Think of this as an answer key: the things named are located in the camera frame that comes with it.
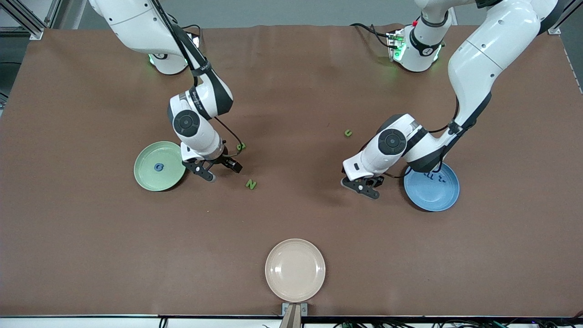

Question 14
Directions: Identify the blue plate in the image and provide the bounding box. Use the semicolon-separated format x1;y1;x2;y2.
403;162;460;212

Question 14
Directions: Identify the brown table cover sheet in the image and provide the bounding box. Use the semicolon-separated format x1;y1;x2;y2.
0;25;583;317

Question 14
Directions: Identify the light green plate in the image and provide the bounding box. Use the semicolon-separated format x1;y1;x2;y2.
133;141;188;192

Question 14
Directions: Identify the beige plate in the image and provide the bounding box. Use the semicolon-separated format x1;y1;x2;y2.
265;238;327;303

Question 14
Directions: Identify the black table edge strip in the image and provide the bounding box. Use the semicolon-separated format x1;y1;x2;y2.
0;313;583;325

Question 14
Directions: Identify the silver base connector bracket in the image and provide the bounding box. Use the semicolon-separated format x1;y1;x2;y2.
386;28;407;62

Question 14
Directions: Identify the black left arm base cable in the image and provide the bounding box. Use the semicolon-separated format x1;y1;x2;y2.
350;23;394;48

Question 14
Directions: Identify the beige camera mount post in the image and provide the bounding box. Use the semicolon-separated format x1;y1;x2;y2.
279;304;303;328

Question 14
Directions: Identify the aluminium frame profile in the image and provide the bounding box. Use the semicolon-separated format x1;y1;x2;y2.
548;0;583;36
0;0;62;41

